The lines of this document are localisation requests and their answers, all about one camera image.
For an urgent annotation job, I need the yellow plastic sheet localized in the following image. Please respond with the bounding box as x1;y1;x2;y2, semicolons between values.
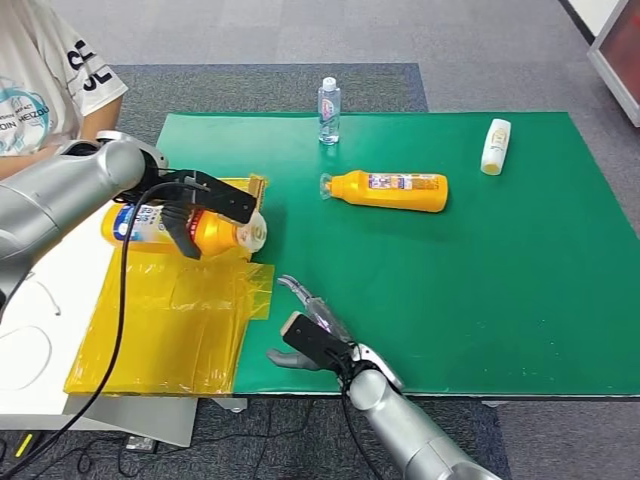
63;174;276;399

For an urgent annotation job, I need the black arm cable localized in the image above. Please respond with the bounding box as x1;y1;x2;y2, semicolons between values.
340;374;381;480
0;182;211;480

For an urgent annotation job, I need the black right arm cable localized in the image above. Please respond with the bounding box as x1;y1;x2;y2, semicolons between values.
340;374;381;480

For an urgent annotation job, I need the person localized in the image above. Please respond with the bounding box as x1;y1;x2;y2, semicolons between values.
0;0;128;181

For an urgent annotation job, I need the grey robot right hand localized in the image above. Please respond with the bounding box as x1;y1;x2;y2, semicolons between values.
266;274;353;372

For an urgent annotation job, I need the clear water bottle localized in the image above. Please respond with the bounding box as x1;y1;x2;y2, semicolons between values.
318;76;342;146

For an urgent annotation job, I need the grey table foot bracket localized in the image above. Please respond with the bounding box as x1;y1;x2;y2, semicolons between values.
212;397;248;415

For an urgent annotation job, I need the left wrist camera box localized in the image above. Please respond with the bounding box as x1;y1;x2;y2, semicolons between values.
167;168;258;227

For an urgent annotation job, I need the black box with yellow stripe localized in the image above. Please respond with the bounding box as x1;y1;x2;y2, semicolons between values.
0;430;44;473

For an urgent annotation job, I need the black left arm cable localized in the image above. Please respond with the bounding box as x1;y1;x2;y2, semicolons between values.
0;182;211;480

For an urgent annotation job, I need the small white bottle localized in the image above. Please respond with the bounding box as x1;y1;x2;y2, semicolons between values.
480;118;512;177

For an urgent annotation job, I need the white cabinet with red panels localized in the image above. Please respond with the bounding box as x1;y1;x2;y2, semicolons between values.
587;0;640;129

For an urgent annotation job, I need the grey table base plate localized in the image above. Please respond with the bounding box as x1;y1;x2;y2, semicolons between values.
65;396;199;449

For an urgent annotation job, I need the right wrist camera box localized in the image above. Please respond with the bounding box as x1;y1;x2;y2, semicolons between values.
279;311;353;372

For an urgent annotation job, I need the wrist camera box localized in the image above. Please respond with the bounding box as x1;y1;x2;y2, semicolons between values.
167;168;258;227
279;311;353;372

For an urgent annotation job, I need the white cable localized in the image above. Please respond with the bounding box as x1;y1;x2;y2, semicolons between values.
0;274;62;393

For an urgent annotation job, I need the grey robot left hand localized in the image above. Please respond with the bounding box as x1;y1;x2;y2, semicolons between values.
159;201;204;262

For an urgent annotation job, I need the green table mat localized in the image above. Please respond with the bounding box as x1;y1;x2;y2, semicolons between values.
155;111;640;399

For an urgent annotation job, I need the floor power strip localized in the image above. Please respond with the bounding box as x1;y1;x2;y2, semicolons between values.
125;435;159;454

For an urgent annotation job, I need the orange detergent bottle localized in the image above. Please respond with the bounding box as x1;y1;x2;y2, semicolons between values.
100;201;269;260
319;170;450;215

